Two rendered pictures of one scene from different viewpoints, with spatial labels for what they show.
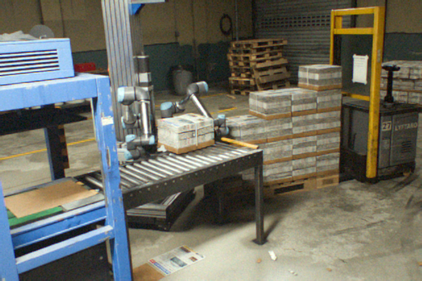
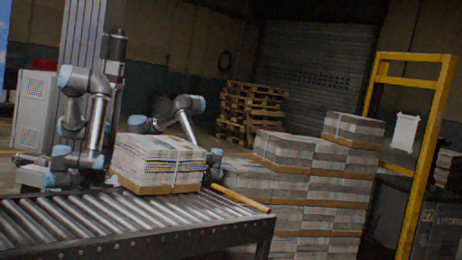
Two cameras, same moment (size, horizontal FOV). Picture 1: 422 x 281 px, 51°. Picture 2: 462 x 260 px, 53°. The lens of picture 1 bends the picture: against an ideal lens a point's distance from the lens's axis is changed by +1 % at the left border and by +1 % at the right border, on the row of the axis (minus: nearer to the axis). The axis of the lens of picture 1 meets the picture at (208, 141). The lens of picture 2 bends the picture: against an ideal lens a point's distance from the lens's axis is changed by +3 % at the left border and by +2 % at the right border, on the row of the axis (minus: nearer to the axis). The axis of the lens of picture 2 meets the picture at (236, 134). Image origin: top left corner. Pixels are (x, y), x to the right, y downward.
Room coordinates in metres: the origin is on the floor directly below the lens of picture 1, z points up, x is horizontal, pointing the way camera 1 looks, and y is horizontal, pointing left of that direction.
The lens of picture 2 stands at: (1.21, 0.09, 1.44)
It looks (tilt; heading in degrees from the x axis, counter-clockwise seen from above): 7 degrees down; 353
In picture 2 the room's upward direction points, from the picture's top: 11 degrees clockwise
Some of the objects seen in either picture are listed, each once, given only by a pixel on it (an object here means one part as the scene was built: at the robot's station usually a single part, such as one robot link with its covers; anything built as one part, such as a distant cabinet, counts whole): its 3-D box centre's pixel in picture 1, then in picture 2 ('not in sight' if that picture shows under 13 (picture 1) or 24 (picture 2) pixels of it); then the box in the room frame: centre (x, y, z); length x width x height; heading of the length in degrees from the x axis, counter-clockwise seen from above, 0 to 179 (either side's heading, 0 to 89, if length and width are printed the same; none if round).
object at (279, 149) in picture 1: (259, 156); (253, 220); (4.36, -0.53, 0.42); 1.17 x 0.39 x 0.83; 110
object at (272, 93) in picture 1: (270, 93); (286, 136); (4.41, -0.66, 1.06); 0.37 x 0.29 x 0.01; 20
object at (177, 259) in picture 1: (177, 258); not in sight; (3.08, 0.30, 0.00); 0.37 x 0.28 x 0.01; 129
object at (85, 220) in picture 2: (151, 172); (80, 218); (2.97, 0.42, 0.77); 0.47 x 0.05 x 0.05; 39
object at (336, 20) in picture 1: (334, 88); (361, 151); (5.06, -1.51, 0.97); 0.09 x 0.09 x 1.75; 20
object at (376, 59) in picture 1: (373, 95); (420, 171); (4.44, -1.73, 0.97); 0.09 x 0.09 x 1.75; 20
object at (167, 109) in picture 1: (167, 109); (137, 125); (4.25, 0.39, 0.98); 0.13 x 0.12 x 0.14; 133
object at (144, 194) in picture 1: (194, 177); (159, 245); (2.90, 0.11, 0.74); 1.34 x 0.05 x 0.12; 129
